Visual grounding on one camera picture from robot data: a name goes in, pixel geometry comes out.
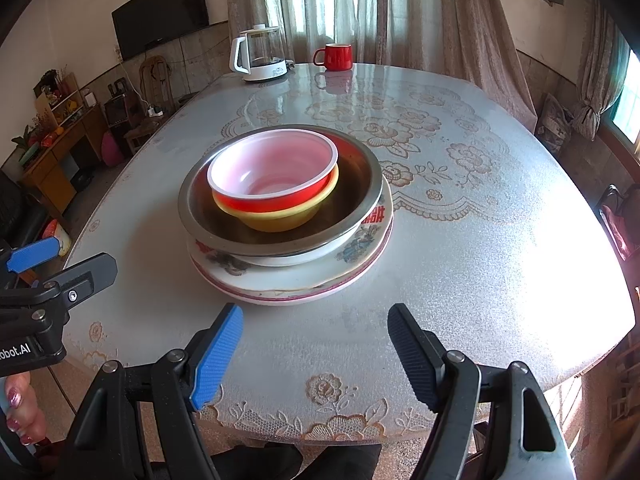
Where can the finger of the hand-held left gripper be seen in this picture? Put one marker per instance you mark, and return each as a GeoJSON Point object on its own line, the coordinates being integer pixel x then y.
{"type": "Point", "coordinates": [90, 272]}
{"type": "Point", "coordinates": [35, 255]}

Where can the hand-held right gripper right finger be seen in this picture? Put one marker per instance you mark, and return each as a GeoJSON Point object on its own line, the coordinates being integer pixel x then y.
{"type": "Point", "coordinates": [415, 360]}

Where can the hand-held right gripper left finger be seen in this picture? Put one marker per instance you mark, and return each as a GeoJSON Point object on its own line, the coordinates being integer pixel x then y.
{"type": "Point", "coordinates": [215, 360]}

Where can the large pink-rimmed plate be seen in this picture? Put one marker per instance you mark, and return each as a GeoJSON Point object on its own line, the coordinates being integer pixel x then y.
{"type": "Point", "coordinates": [300, 300]}

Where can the small white rose plate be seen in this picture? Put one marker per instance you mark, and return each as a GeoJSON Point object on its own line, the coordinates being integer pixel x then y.
{"type": "Point", "coordinates": [290, 260]}

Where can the white plate with red print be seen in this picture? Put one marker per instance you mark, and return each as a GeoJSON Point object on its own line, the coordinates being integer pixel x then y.
{"type": "Point", "coordinates": [360, 247]}

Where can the yellow plastic bowl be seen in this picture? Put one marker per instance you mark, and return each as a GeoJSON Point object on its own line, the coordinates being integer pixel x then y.
{"type": "Point", "coordinates": [280, 220]}

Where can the red plastic bowl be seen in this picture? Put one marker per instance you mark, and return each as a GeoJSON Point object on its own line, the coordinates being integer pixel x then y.
{"type": "Point", "coordinates": [270, 170]}

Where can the stainless steel bowl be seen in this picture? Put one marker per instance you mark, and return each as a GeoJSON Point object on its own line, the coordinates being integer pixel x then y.
{"type": "Point", "coordinates": [360, 170]}

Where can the person's left hand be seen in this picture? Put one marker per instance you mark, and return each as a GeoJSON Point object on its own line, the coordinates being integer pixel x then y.
{"type": "Point", "coordinates": [20, 410]}

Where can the black leather armchair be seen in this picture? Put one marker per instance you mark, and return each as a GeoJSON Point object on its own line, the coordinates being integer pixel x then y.
{"type": "Point", "coordinates": [20, 210]}

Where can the pink bag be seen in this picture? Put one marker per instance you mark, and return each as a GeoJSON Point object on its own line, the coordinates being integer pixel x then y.
{"type": "Point", "coordinates": [110, 149]}

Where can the person's dark trousers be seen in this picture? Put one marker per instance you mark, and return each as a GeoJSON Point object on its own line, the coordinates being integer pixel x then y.
{"type": "Point", "coordinates": [310, 462]}

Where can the wooden stool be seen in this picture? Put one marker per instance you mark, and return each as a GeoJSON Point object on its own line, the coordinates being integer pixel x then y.
{"type": "Point", "coordinates": [142, 132]}

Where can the white power strip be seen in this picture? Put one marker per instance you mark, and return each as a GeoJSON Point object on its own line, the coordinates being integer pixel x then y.
{"type": "Point", "coordinates": [155, 109]}

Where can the wooden high-back chair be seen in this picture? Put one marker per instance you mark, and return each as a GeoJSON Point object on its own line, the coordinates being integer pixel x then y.
{"type": "Point", "coordinates": [157, 82]}

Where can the wooden lattice chair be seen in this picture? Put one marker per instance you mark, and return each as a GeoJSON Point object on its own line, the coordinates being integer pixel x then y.
{"type": "Point", "coordinates": [627, 380]}

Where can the round-back chair with red cushion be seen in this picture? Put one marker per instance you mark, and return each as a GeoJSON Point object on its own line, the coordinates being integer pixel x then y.
{"type": "Point", "coordinates": [620, 225]}

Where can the white glass electric kettle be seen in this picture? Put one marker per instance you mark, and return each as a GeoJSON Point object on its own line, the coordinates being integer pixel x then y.
{"type": "Point", "coordinates": [265, 72]}

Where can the black flat television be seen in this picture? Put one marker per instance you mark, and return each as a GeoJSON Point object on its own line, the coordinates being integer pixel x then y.
{"type": "Point", "coordinates": [160, 15]}

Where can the printed sack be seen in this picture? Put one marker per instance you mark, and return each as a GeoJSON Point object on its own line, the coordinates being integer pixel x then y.
{"type": "Point", "coordinates": [552, 125]}

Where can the beige patterned curtain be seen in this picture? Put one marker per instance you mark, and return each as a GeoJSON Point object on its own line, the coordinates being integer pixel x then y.
{"type": "Point", "coordinates": [240, 0]}
{"type": "Point", "coordinates": [465, 35]}

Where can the red mug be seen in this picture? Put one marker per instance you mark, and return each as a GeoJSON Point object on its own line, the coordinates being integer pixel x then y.
{"type": "Point", "coordinates": [337, 57]}

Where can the side window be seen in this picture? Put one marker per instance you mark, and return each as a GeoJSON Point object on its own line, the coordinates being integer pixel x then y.
{"type": "Point", "coordinates": [627, 95]}

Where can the tied beige window curtain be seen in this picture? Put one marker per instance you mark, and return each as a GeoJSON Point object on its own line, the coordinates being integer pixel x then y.
{"type": "Point", "coordinates": [600, 75]}

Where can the sheer white curtain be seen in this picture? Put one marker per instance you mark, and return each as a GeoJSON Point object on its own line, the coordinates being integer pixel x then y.
{"type": "Point", "coordinates": [330, 0]}

